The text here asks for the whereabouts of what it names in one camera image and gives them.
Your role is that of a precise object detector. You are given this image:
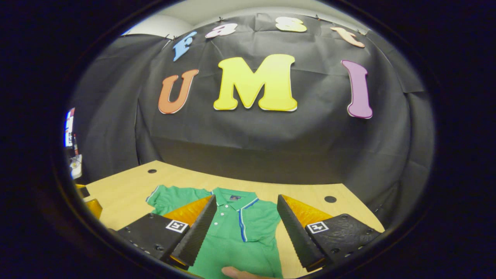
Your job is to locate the computer monitor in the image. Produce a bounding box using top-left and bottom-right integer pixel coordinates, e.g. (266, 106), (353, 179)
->
(64, 108), (76, 148)

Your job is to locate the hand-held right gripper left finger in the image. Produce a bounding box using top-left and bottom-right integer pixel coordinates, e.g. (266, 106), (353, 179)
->
(116, 195), (217, 271)

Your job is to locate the green T-shirt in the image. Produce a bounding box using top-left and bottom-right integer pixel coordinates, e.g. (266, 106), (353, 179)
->
(146, 185), (283, 279)

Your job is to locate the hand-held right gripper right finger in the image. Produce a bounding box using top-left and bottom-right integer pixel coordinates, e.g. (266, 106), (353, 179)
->
(277, 195), (382, 272)

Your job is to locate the white side table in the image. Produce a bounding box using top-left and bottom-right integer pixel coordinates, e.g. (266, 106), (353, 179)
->
(70, 154), (83, 179)

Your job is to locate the black backdrop cloth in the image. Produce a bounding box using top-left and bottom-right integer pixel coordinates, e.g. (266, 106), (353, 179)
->
(72, 14), (434, 229)

